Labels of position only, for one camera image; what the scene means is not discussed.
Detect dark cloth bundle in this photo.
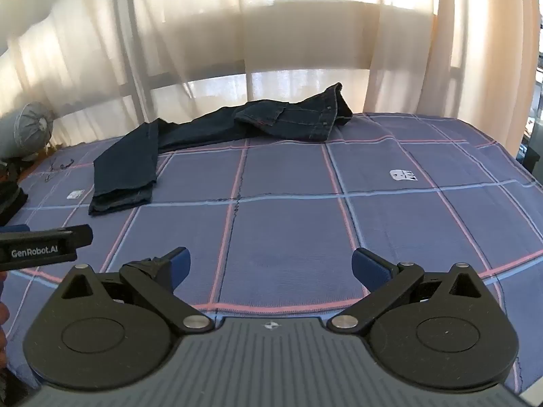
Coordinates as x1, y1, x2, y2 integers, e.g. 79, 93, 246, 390
0, 161, 30, 226

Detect thin braided cable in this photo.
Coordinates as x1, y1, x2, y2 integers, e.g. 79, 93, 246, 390
42, 159, 76, 184

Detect sheer white curtain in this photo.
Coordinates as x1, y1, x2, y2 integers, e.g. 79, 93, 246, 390
0, 0, 442, 153

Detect beige curtain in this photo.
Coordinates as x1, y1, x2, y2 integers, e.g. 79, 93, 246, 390
362, 0, 541, 157

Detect blue plaid bed blanket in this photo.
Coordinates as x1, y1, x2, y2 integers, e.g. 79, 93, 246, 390
0, 112, 543, 395

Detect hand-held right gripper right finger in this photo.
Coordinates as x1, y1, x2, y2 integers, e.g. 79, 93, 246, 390
326, 247, 487, 336

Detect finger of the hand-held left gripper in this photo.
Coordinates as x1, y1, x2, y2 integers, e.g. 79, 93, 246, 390
0, 225, 93, 248

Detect dark blue denim pants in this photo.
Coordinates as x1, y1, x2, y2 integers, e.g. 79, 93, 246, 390
88, 82, 354, 217

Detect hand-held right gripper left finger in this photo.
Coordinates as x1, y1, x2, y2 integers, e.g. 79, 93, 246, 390
57, 246, 216, 335

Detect grey electric fan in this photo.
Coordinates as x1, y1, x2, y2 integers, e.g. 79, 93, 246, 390
14, 102, 56, 162

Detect person's left hand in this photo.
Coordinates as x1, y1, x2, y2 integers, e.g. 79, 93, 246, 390
0, 301, 10, 367

